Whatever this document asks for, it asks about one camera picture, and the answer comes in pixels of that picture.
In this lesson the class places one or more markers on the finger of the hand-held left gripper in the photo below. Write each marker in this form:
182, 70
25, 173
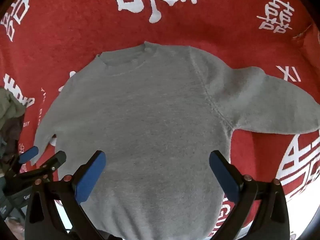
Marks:
28, 154
53, 162

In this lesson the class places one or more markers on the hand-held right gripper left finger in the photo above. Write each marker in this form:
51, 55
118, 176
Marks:
88, 180

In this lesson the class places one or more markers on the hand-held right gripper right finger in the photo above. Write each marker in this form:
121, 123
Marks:
225, 178

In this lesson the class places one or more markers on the grey sweater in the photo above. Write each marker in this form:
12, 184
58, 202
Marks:
155, 120

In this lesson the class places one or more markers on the dark brown garment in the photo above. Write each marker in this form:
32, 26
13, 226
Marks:
11, 132

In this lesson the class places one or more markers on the olive green garment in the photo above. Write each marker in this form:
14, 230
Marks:
10, 106

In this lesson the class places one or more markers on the red printed blanket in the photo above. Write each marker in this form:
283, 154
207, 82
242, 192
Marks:
75, 17

